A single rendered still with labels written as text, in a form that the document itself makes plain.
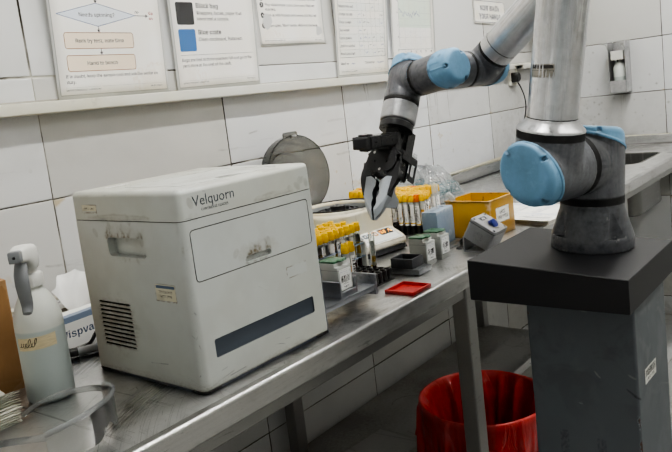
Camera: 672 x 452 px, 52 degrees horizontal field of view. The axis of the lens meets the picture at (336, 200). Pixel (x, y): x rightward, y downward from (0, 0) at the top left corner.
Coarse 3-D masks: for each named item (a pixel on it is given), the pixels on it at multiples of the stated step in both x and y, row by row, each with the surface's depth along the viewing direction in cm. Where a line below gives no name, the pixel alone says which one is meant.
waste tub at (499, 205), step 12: (480, 192) 191; (492, 192) 188; (504, 192) 186; (456, 204) 182; (468, 204) 179; (480, 204) 177; (492, 204) 176; (504, 204) 181; (456, 216) 182; (468, 216) 180; (492, 216) 176; (504, 216) 181; (456, 228) 183
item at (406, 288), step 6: (402, 282) 144; (408, 282) 144; (414, 282) 143; (420, 282) 142; (390, 288) 141; (396, 288) 142; (402, 288) 142; (408, 288) 141; (414, 288) 141; (420, 288) 138; (426, 288) 139; (396, 294) 138; (402, 294) 137; (408, 294) 136; (414, 294) 136
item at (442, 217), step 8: (432, 208) 174; (440, 208) 173; (448, 208) 174; (424, 216) 170; (432, 216) 169; (440, 216) 170; (448, 216) 174; (424, 224) 170; (432, 224) 169; (440, 224) 170; (448, 224) 174; (448, 232) 174; (456, 240) 176
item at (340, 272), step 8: (320, 264) 128; (328, 264) 127; (336, 264) 127; (344, 264) 128; (328, 272) 127; (336, 272) 126; (344, 272) 127; (328, 280) 128; (336, 280) 126; (344, 280) 127; (352, 280) 129; (344, 288) 127
